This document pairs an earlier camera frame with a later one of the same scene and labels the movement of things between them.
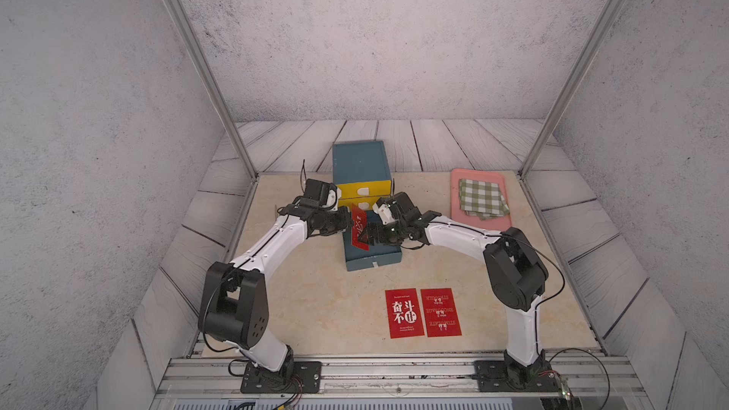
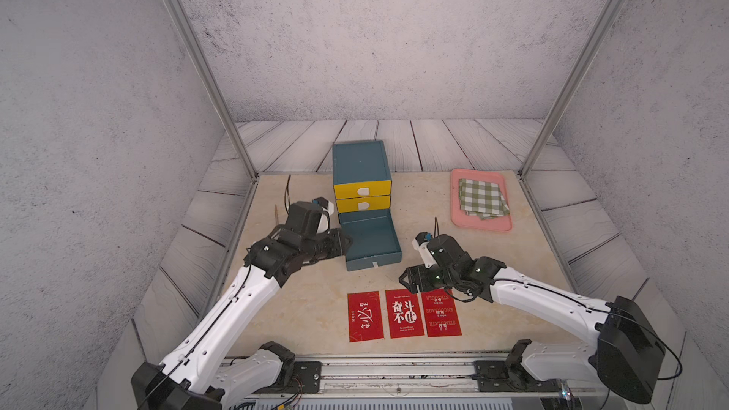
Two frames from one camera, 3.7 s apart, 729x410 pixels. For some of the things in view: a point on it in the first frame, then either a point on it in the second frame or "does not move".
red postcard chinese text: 403,313 does not move
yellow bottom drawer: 365,203 does not move
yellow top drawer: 371,189 does not move
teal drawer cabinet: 362,175 does not move
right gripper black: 378,237 to 421,285
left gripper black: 345,221 to 336,237
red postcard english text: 439,312 does not move
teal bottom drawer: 378,256 does not move
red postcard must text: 359,217 to 364,316
